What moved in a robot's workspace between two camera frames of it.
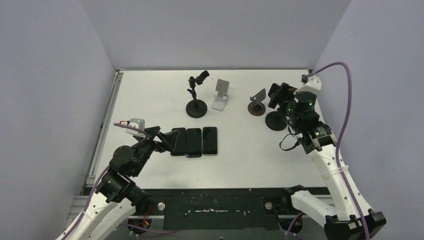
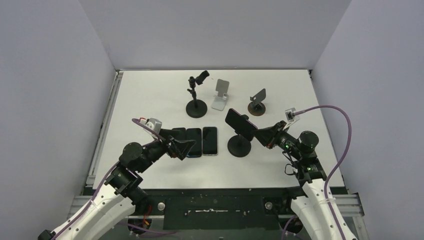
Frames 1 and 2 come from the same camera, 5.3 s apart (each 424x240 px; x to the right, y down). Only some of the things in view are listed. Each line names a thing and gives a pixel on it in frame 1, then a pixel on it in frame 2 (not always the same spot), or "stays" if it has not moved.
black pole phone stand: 196,108 stays
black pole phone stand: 276,121 -> 239,146
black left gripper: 151,133 -> 181,148
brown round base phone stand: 257,107 stays
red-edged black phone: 284,88 -> 240,124
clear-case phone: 210,141 stays
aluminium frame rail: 95,157 stays
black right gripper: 281,96 -> 269,134
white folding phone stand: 219,101 stays
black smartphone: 193,142 stays
